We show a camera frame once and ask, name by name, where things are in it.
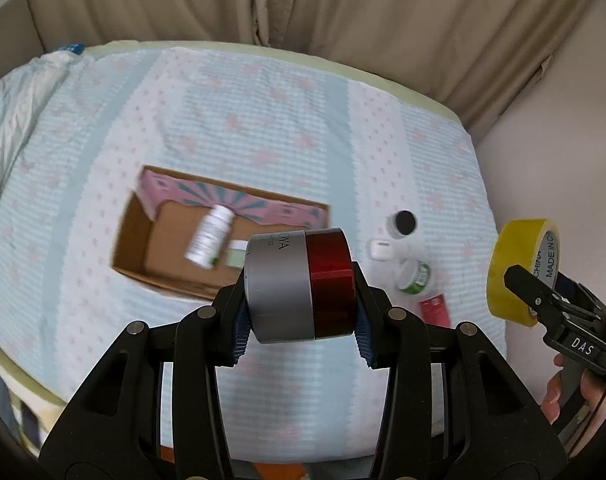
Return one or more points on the white and green round jar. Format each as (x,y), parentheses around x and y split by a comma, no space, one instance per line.
(414,276)

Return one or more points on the pale green mattress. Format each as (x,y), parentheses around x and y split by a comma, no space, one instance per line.
(333,67)

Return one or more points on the small red packet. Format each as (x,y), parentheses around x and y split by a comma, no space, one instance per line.
(434,310)

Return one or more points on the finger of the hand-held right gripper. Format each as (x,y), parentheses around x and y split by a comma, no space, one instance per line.
(528,287)

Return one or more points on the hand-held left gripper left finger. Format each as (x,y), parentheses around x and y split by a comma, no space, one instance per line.
(241,321)

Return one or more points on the cardboard box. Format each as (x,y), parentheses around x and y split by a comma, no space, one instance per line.
(173,240)

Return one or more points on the white bottle with green label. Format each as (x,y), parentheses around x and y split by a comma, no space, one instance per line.
(210,236)

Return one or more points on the white earbud case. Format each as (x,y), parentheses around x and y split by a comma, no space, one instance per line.
(379,249)

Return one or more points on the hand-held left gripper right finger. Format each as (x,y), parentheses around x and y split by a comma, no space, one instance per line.
(363,330)

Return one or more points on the person's right hand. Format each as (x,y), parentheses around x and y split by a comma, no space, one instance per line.
(558,392)

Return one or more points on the small pale green jar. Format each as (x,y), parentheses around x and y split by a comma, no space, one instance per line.
(236,256)

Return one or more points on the light blue dotted blanket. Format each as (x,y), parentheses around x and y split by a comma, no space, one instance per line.
(223,160)

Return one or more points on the black lidded round jar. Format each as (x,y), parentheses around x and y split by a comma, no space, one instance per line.
(402,224)

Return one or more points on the silver and red round jar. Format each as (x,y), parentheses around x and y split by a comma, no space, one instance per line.
(303,285)

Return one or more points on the beige curtain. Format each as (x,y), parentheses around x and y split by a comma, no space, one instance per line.
(303,15)

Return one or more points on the yellow tape roll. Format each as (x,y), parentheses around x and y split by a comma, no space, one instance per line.
(518,270)

